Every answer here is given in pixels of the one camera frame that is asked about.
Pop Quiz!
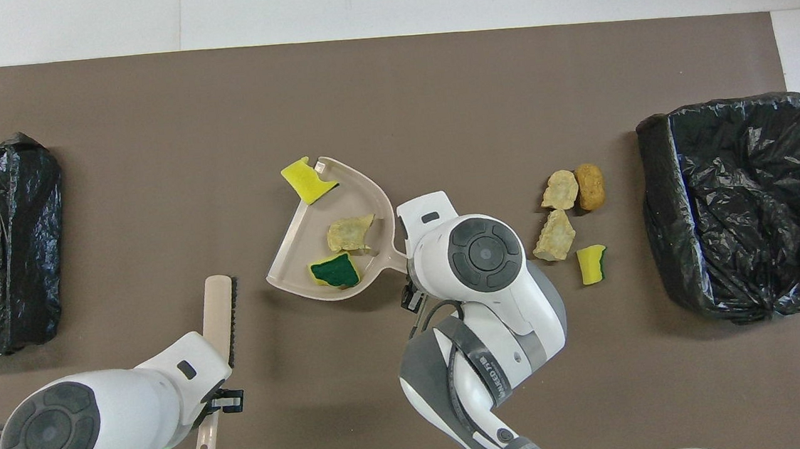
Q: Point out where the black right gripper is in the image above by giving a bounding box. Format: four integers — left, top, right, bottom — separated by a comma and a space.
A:
399, 283, 426, 317

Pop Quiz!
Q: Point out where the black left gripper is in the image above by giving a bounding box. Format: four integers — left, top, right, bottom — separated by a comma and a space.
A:
192, 387, 246, 428

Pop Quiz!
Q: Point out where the beige brush with black bristles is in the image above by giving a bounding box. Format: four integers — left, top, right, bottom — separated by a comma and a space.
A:
177, 273, 251, 449

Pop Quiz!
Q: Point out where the green topped yellow sponge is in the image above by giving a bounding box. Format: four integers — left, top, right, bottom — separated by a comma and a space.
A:
308, 251, 362, 292

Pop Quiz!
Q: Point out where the pale fried dumpling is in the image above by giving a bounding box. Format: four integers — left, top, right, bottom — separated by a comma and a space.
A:
539, 169, 581, 213
530, 208, 579, 264
325, 213, 379, 254

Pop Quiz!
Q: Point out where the beige plastic dustpan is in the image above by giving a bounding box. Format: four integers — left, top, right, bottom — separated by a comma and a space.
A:
257, 150, 414, 307

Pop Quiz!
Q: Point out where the notched yellow sponge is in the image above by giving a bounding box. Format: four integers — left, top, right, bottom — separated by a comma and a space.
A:
279, 154, 340, 207

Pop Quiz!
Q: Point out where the small yellow green sponge piece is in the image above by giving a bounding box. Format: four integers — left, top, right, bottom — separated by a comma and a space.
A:
576, 244, 610, 287

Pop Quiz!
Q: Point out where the brown fried nugget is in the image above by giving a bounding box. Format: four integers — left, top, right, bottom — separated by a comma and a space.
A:
574, 162, 607, 213

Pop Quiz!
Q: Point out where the brown table mat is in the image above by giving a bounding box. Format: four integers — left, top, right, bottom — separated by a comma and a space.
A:
0, 4, 800, 449

